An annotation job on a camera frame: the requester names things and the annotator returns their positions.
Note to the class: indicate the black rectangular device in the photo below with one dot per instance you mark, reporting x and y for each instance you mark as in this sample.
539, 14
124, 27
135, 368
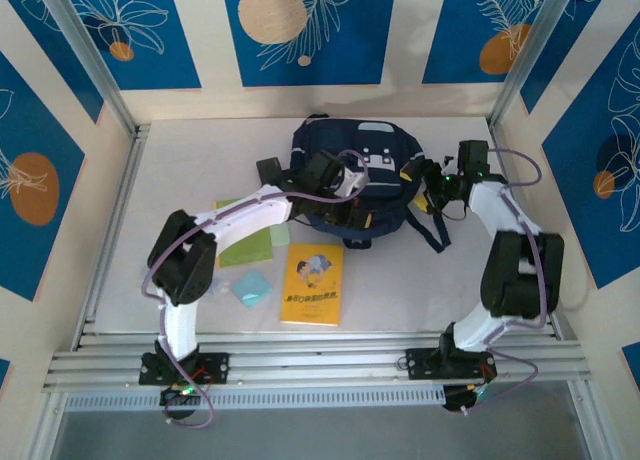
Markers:
270, 170

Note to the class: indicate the navy blue student backpack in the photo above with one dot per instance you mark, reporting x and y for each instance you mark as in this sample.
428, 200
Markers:
320, 136

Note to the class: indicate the green notebook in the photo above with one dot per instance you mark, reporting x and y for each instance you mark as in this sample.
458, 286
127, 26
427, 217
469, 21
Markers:
250, 252

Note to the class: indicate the yellow picture book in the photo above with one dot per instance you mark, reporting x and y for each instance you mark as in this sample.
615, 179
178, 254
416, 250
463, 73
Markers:
312, 300

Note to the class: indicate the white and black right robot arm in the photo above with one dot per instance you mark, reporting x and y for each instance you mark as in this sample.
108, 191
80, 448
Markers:
500, 210

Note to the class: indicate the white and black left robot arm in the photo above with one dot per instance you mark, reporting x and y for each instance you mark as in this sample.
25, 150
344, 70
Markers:
250, 215

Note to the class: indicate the light blue square packet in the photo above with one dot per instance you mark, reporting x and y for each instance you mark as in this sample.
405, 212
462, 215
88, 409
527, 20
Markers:
252, 289

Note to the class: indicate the black controller board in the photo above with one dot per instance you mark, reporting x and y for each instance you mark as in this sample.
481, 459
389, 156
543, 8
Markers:
457, 397
175, 396

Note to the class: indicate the aluminium side rail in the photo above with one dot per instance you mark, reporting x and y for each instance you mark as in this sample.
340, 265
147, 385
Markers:
114, 230
498, 136

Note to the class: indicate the blue floral wall panel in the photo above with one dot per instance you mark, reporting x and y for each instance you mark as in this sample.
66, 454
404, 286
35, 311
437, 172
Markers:
632, 365
150, 55
350, 55
3, 375
565, 50
575, 205
60, 75
30, 130
450, 30

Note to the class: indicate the wide aluminium base rail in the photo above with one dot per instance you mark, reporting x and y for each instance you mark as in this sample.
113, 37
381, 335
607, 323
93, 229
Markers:
320, 360

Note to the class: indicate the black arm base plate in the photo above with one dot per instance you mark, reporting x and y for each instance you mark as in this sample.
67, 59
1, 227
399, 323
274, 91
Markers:
420, 362
215, 367

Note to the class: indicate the aluminium frame post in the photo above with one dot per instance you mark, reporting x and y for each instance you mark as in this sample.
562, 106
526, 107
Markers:
536, 50
86, 50

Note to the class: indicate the aluminium frame leg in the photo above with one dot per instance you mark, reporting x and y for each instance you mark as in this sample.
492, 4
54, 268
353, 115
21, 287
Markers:
592, 425
47, 430

